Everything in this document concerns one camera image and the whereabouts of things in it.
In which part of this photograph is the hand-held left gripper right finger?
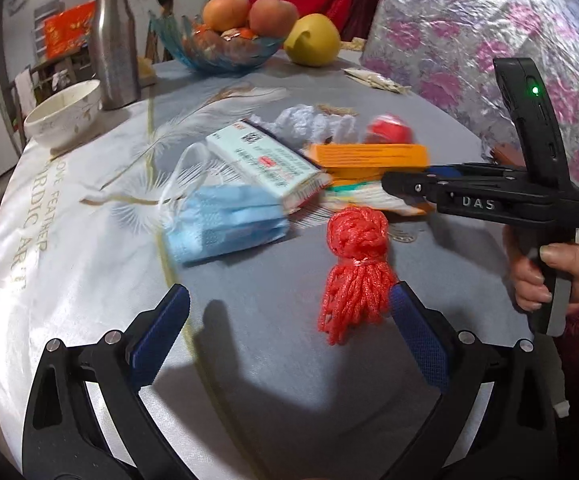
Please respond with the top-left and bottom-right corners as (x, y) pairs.
(388, 281), (557, 480)

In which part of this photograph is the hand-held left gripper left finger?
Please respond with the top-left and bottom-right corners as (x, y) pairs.
(22, 284), (191, 480)

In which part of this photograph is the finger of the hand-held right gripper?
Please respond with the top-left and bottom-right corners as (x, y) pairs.
(382, 170), (453, 207)
(427, 161), (525, 183)

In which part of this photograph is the green white packet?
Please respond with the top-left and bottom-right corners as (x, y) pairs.
(327, 180), (437, 217)

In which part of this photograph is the red foam net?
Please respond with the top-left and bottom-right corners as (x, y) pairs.
(317, 206), (400, 346)

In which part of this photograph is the white plastic bag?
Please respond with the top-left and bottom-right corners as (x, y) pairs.
(250, 104), (365, 148)

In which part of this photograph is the blue face mask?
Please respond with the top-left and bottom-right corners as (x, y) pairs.
(162, 142), (290, 267)

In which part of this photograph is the white medicine box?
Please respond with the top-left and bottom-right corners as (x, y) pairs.
(206, 119), (333, 213)

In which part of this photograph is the red round object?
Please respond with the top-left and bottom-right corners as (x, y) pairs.
(367, 114), (413, 145)

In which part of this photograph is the brown leather wallet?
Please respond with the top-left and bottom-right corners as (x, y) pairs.
(489, 142), (525, 166)

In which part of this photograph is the white plastic packet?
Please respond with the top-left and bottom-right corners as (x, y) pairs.
(342, 66), (411, 96)

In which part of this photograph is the yellow pomelo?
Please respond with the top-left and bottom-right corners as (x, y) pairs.
(284, 14), (341, 67)

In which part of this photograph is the red orange apple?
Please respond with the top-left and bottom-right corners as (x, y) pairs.
(203, 0), (251, 33)
(248, 0), (300, 37)

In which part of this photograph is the blue glass fruit bowl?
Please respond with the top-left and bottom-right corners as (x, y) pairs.
(150, 12), (288, 77)

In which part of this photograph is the white ceramic bowl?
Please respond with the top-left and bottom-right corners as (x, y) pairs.
(24, 80), (103, 148)

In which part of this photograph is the small yellow object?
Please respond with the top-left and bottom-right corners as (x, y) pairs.
(137, 56), (158, 86)

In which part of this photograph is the white hanging cloth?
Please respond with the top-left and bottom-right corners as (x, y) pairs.
(14, 67), (38, 113)

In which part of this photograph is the stainless steel thermos bottle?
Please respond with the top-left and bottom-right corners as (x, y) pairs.
(88, 0), (143, 111)

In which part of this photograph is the orange red gift box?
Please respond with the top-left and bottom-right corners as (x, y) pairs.
(44, 1), (98, 58)

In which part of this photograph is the grey wire rack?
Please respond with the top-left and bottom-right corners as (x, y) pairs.
(32, 0), (65, 63)

